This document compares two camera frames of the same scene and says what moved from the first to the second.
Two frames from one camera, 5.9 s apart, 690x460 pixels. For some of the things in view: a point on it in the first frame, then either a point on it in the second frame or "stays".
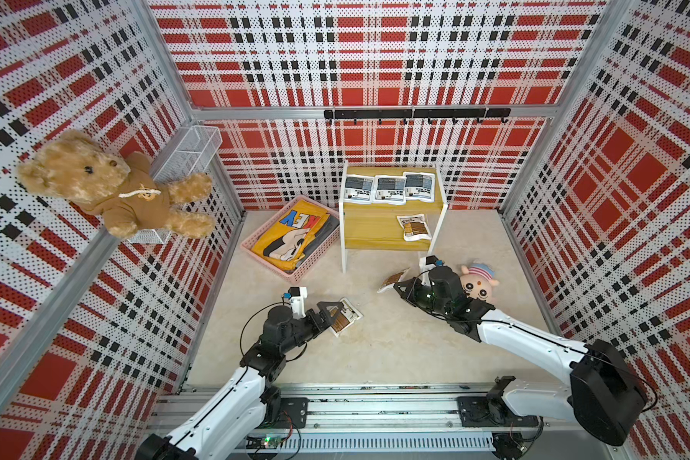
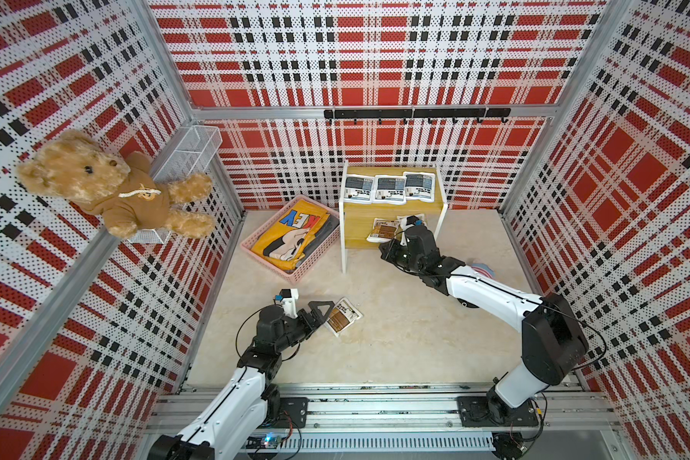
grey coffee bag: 358,189 stays
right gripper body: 421,296 → 398,255
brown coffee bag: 414,227 stays
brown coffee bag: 343,315 stays
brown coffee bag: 389,282 → 383,230
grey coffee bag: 390,190 stays
